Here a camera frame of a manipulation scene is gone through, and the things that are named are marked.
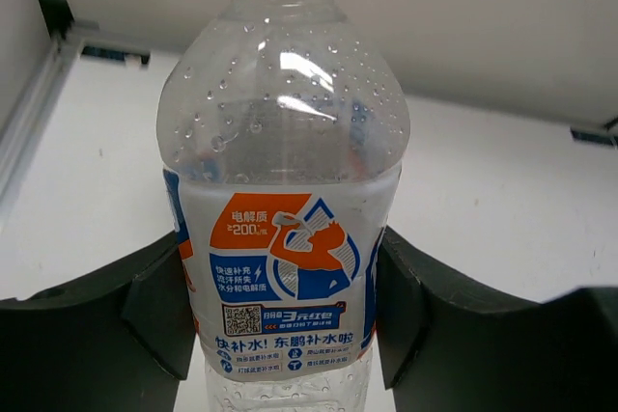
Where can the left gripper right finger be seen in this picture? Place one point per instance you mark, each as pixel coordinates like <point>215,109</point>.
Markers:
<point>450,343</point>

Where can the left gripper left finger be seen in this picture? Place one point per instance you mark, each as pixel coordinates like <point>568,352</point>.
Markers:
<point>117,339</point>

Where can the clear bottle white orange label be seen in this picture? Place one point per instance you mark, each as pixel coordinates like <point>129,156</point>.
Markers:
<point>282,133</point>

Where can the blue corner sticker right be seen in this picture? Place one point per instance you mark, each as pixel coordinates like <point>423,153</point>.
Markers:
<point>604,139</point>

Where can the blue corner sticker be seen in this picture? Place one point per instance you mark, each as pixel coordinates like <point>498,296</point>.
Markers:
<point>604,139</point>
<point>116,55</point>

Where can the blue corner sticker left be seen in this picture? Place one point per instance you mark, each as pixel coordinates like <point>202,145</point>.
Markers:
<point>116,55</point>

